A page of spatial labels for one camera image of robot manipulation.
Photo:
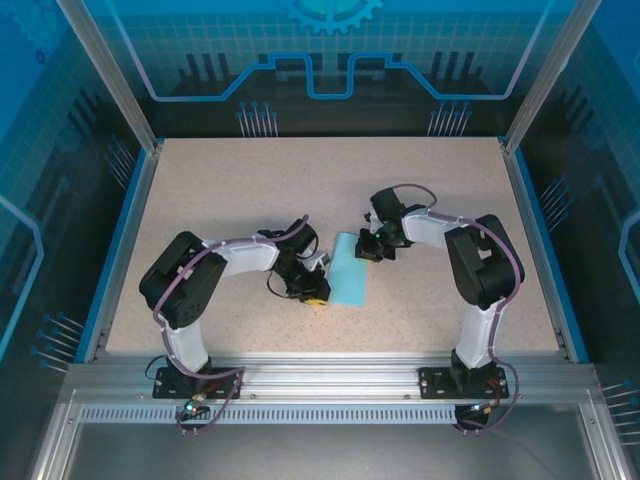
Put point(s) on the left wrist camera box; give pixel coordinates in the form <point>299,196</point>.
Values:
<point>320,261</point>

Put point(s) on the metal tray panel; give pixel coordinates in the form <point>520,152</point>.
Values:
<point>320,450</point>

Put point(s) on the aluminium frame post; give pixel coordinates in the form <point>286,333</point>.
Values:
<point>547,75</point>
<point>114,75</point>

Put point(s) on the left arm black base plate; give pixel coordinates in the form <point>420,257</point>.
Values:
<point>170,385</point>

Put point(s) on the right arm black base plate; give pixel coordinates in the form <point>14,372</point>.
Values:
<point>435,382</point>

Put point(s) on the light blue paper sheet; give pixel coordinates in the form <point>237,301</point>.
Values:
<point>347,280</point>

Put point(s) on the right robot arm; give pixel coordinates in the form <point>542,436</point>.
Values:
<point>480,270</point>

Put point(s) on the aluminium table side rail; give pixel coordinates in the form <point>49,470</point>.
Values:
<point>131,235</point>
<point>531,235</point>

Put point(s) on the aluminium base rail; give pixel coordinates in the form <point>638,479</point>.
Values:
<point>325,372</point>

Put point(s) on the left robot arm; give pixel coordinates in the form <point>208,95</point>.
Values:
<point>185,285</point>

